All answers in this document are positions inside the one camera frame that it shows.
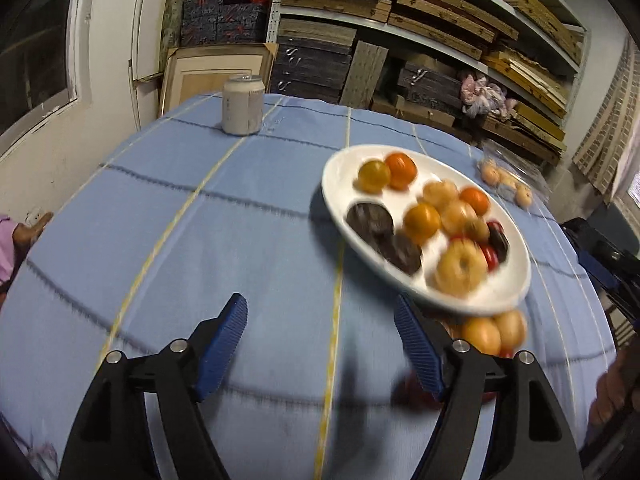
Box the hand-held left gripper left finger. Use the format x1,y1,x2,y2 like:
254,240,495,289
57,292,249,480

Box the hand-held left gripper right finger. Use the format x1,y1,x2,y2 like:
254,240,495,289
393,294,585,480

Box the yellow fruit with red blush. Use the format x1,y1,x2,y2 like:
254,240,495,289
434,237,488,298

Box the orange yellow round fruit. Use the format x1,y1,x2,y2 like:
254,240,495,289
402,201,442,247

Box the small dark wrinkled fruit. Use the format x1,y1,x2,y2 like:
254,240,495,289
487,227,511,263

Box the small tan fruit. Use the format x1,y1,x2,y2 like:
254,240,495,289
465,217,491,243

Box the dark purple passion fruit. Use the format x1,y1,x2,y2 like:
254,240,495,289
378,234,423,276
346,201,396,241

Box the yellow round tomato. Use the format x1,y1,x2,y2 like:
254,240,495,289
357,159,392,194

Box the white oval plate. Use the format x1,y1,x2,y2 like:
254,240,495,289
321,144,532,317

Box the person's right hand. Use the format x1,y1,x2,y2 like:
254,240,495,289
587,359,640,427

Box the pale yellow round fruit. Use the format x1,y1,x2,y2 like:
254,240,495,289
495,309,528,351
461,316,502,356

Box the blue checked tablecloth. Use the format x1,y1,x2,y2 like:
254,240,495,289
0,91,618,480

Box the pale orange peeled mandarin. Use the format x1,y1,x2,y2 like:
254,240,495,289
440,200,478,236
422,180,460,211

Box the clear bag of small oranges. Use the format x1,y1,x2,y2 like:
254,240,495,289
475,142,551,211

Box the black chair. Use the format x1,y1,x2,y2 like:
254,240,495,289
560,217,640,346

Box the brown object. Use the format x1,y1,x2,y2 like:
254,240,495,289
12,211,54,250

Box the pink cloth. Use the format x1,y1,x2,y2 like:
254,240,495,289
0,215,21,293

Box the silver drink can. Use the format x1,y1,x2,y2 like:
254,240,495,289
222,74,265,136

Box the pink white plastic bag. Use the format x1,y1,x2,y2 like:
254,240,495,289
460,71,518,118

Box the open cardboard box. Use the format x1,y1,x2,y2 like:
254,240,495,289
159,44,278,116

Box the tan perforated board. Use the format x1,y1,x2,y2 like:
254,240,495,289
340,41,390,109

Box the stack of dark grey boxes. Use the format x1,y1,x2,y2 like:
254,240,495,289
270,35,353,103

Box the tan perforated hanging panel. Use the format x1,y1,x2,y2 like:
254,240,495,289
572,40,640,196

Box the stack of blue patterned boxes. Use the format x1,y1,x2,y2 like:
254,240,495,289
181,0,271,48

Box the white metal shelf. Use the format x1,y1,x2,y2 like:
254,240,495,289
265,0,588,156

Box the stack of brown flat boxes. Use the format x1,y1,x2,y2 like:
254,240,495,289
282,0,521,61

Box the white framed window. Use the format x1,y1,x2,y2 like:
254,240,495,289
0,0,81,136

